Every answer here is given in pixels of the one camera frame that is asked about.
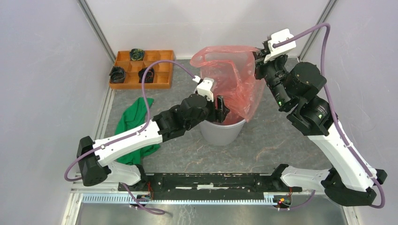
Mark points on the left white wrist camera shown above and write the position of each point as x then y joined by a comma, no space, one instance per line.
205,87

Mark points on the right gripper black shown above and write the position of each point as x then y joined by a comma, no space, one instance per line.
259,55

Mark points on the black rolled item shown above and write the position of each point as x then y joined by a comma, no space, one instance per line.
149,77
117,74
136,54

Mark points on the black rolled item left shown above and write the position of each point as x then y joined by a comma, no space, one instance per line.
117,74

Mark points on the black rolled item middle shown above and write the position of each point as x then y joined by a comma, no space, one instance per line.
149,77

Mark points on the black rolled item top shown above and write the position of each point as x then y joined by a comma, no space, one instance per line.
136,54

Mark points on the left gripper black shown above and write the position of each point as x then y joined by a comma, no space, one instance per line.
220,115

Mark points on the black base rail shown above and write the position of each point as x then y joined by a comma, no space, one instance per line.
211,186

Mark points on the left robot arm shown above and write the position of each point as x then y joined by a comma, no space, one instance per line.
97,159

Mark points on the grey plastic trash bin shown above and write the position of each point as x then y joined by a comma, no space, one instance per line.
220,135

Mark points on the red plastic trash bag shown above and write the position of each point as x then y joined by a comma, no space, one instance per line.
232,67

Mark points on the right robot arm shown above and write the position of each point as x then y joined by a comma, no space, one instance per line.
350,180

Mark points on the green cloth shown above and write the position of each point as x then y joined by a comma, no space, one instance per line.
133,117

